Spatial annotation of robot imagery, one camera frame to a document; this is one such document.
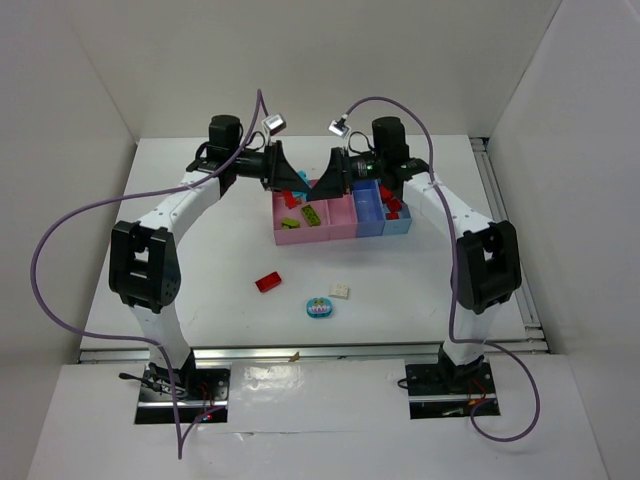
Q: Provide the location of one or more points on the green 2x4 lego brick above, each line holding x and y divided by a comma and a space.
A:
310, 215

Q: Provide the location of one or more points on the dark blue bin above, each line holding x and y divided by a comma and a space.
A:
368, 207

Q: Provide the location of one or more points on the small pink bin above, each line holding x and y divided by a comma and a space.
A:
342, 218

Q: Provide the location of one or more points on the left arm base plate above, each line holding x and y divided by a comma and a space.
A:
206, 399

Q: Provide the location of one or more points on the red flat lego brick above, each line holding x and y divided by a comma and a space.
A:
268, 282

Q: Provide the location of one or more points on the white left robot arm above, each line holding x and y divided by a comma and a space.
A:
144, 267

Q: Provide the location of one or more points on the teal oval monster brick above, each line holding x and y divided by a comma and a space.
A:
319, 307

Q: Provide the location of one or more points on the large pink bin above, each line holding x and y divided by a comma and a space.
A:
304, 233

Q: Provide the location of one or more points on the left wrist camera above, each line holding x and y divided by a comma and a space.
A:
274, 124

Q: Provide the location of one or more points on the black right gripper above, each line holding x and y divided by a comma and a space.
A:
341, 169

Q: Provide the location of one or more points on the right side aluminium rail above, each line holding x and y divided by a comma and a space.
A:
506, 269

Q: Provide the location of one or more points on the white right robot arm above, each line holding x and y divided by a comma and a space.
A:
486, 267

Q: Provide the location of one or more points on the light blue bin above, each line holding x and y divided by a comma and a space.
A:
400, 226

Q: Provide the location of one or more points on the front aluminium rail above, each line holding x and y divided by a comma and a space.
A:
306, 353

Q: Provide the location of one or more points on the aluminium rail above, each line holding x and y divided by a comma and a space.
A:
306, 353
506, 269

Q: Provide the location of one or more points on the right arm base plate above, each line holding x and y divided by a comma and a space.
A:
431, 396

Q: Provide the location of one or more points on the red lego base brick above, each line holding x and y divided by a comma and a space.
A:
293, 199

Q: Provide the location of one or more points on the red curved lego brick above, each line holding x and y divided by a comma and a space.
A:
386, 194

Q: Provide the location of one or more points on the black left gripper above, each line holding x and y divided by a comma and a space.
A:
272, 165

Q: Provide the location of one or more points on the white lego brick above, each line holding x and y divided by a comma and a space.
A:
340, 291

